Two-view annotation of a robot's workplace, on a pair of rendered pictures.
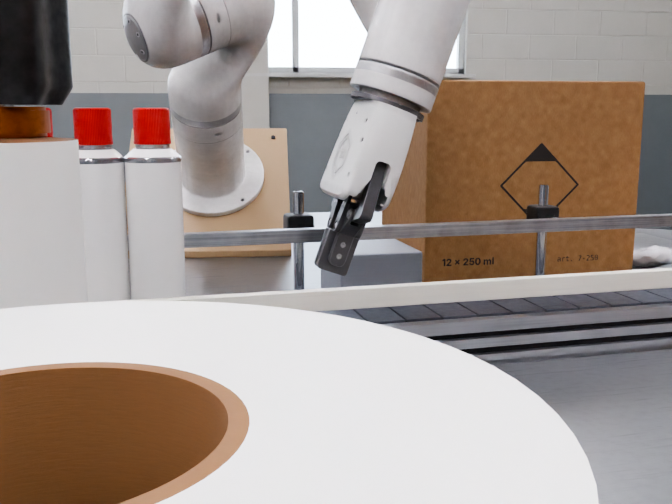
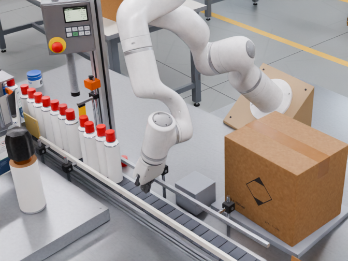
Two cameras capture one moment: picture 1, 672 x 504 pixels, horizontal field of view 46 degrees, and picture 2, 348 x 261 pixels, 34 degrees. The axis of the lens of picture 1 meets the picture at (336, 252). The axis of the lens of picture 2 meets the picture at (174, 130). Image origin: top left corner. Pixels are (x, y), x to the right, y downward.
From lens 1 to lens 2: 175 cm
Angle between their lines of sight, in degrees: 61
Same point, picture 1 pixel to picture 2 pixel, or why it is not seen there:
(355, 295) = (137, 201)
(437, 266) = not seen: hidden behind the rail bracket
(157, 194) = (106, 153)
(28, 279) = (18, 185)
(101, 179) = (98, 144)
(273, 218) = not seen: hidden behind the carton
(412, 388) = not seen: outside the picture
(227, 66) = (238, 75)
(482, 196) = (240, 184)
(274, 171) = (292, 108)
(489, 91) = (242, 149)
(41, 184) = (18, 173)
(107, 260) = (101, 162)
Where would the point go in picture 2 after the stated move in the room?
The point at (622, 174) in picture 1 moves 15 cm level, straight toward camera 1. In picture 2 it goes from (288, 205) to (238, 212)
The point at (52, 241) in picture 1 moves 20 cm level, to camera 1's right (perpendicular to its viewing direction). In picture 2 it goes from (22, 181) to (41, 215)
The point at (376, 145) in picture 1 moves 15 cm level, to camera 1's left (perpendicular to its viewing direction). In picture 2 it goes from (136, 169) to (117, 147)
